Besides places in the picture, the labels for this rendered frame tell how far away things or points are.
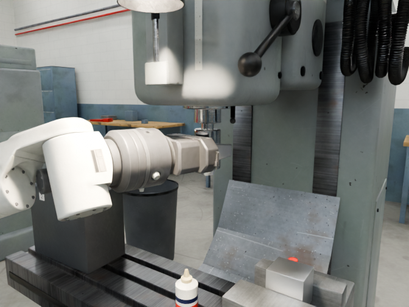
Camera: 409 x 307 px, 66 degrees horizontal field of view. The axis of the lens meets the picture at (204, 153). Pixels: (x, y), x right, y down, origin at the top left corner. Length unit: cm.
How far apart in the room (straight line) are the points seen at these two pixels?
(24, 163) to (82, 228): 35
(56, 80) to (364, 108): 728
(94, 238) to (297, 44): 61
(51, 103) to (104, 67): 141
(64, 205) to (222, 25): 30
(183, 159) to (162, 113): 573
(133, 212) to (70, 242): 166
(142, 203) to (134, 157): 201
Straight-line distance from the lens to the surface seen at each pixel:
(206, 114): 53
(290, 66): 60
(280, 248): 89
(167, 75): 44
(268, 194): 92
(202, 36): 46
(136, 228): 254
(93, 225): 80
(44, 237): 94
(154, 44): 46
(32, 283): 92
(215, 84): 44
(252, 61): 40
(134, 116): 633
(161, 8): 41
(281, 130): 89
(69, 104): 790
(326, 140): 86
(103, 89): 745
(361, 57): 67
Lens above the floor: 132
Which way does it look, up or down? 10 degrees down
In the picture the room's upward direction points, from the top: straight up
